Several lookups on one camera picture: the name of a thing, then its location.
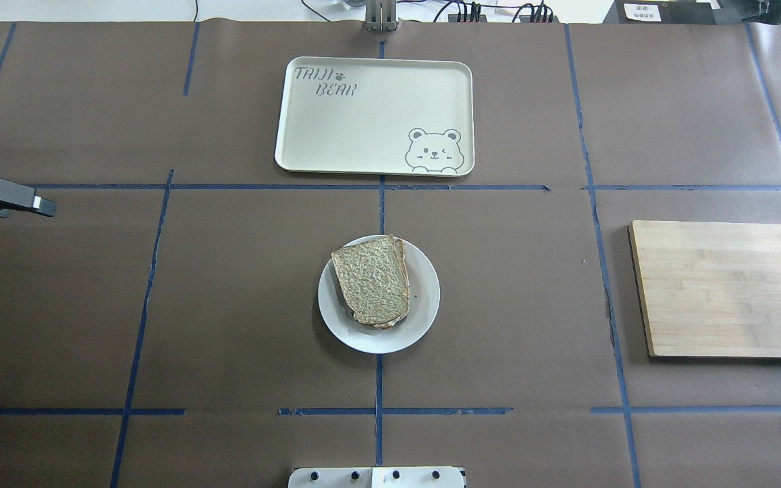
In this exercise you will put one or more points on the black power supply box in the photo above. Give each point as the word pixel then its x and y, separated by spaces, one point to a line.
pixel 660 12

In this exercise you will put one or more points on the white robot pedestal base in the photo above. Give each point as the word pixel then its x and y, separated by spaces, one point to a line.
pixel 378 476

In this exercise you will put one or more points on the white round plate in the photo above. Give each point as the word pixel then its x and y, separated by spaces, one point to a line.
pixel 425 298

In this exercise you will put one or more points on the cream bear serving tray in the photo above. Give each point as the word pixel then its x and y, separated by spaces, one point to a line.
pixel 369 116

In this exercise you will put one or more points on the black orange connector strip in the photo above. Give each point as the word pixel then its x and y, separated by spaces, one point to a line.
pixel 471 12

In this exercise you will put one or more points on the white bread slice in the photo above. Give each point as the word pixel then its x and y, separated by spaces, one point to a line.
pixel 373 277

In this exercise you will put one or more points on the bamboo cutting board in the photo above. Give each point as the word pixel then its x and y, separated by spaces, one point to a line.
pixel 709 289

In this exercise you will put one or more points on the aluminium frame post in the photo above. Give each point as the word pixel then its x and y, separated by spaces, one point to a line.
pixel 381 16

